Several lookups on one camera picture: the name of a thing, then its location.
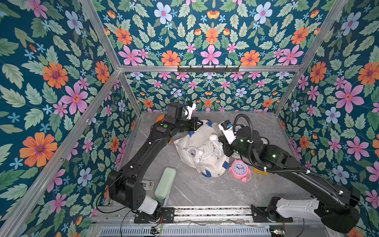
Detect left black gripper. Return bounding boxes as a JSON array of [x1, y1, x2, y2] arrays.
[[172, 117, 203, 132]]

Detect pink alarm clock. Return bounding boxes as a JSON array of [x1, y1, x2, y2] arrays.
[[229, 160, 252, 183]]

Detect white canvas tote bag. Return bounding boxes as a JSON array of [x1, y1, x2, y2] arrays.
[[174, 119, 231, 178]]

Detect yellow square alarm clock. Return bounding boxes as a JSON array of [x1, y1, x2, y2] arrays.
[[253, 167, 269, 176]]

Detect white twin-bell alarm clock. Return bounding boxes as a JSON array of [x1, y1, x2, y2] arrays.
[[205, 133, 221, 160]]

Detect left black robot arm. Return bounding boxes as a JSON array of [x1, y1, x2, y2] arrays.
[[107, 101, 203, 215]]

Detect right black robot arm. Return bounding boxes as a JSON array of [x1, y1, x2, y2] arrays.
[[219, 114, 360, 234]]

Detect pale green oblong case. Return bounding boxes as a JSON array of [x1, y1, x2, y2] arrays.
[[154, 167, 177, 200]]

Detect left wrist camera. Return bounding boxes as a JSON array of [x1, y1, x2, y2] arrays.
[[184, 101, 196, 119]]

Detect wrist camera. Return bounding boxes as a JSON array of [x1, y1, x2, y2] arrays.
[[184, 101, 196, 119], [218, 119, 236, 145]]

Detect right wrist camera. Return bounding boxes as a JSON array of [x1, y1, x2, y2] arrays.
[[218, 119, 236, 145]]

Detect black hook rail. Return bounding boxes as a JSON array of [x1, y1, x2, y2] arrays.
[[177, 65, 240, 73]]

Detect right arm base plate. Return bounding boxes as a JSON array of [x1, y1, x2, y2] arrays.
[[250, 205, 293, 223]]

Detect white wall light switch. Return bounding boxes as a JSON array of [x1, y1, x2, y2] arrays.
[[141, 180, 154, 191]]

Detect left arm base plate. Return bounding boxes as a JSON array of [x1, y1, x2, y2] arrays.
[[134, 207, 175, 224]]

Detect aluminium front rail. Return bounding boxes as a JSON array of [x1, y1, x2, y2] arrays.
[[88, 205, 335, 226]]

